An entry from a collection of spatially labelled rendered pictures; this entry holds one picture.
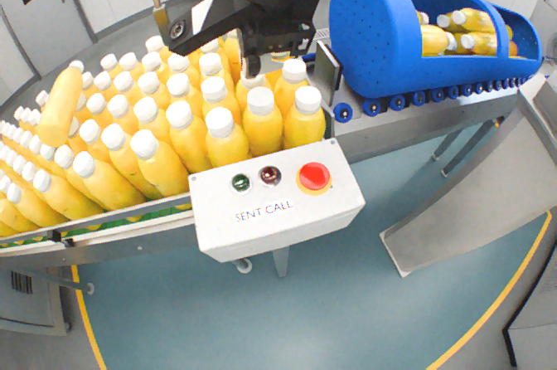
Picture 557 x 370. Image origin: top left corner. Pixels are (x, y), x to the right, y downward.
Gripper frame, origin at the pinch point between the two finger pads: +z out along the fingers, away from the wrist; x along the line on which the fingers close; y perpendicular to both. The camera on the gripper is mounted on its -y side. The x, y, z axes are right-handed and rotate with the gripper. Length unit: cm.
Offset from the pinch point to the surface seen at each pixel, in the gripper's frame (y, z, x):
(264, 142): 1.1, 5.2, -10.6
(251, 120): -0.5, 2.0, -7.5
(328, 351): 15, 76, -107
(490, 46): 68, -3, 3
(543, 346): 132, 4, -162
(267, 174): -1.0, -6.4, -16.8
